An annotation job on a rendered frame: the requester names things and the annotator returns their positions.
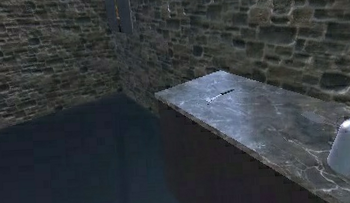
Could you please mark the silver bottle with brown top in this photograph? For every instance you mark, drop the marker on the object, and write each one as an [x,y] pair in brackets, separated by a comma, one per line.
[349,147]

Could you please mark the dark marble-topped kitchen counter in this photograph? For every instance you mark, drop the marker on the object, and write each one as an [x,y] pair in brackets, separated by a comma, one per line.
[264,125]

